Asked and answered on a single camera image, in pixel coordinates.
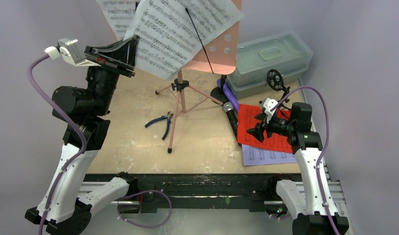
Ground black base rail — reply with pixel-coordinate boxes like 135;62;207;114
58;173;346;215

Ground white sheet music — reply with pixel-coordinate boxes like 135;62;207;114
124;0;244;80
97;0;140;40

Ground silver condenser microphone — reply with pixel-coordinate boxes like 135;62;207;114
223;102;242;146

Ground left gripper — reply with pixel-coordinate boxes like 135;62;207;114
82;34;138;116

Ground blue sheet music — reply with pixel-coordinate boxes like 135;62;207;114
242;144;297;166

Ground red sheet music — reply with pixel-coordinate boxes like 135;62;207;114
237;104;292;153

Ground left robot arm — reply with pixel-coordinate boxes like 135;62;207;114
25;36;139;235

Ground purple microphone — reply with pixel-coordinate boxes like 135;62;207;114
224;83;239;110

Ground pink music stand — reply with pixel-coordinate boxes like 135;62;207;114
167;0;242;134

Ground translucent plastic storage box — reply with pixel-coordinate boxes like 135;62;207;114
225;31;313;99

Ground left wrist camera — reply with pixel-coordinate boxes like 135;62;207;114
44;38;100;67

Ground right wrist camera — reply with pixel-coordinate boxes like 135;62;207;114
260;98;278;123

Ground black round-base mic stand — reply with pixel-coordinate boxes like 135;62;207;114
210;75;229;103

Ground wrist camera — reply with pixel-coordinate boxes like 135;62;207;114
44;38;100;67
260;98;278;123

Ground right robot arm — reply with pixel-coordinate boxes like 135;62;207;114
247;98;349;235

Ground black tripod mic stand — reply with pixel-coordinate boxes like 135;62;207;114
266;69;290;99

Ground blue-handled pliers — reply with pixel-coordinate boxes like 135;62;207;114
144;111;175;141

